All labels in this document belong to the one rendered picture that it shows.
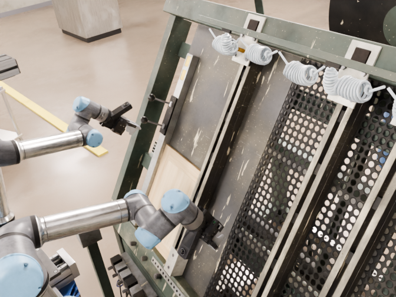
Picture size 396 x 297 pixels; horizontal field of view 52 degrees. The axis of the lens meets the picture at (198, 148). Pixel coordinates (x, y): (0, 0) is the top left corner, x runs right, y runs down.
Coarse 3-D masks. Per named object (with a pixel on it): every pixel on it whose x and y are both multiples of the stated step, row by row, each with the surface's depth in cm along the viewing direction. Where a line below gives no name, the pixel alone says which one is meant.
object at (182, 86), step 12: (192, 60) 196; (192, 72) 199; (180, 84) 200; (180, 96) 201; (180, 108) 204; (168, 132) 206; (156, 156) 210; (156, 168) 211; (144, 180) 216; (144, 192) 215
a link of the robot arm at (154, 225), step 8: (144, 208) 125; (152, 208) 126; (136, 216) 125; (144, 216) 122; (152, 216) 121; (160, 216) 119; (144, 224) 121; (152, 224) 119; (160, 224) 119; (168, 224) 119; (136, 232) 120; (144, 232) 119; (152, 232) 119; (160, 232) 119; (168, 232) 121; (144, 240) 118; (152, 240) 119; (160, 240) 120; (152, 248) 121
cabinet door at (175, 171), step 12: (168, 144) 208; (168, 156) 205; (180, 156) 197; (168, 168) 205; (180, 168) 196; (192, 168) 189; (156, 180) 211; (168, 180) 204; (180, 180) 196; (192, 180) 189; (156, 192) 210; (156, 204) 209; (168, 240) 198; (168, 252) 197
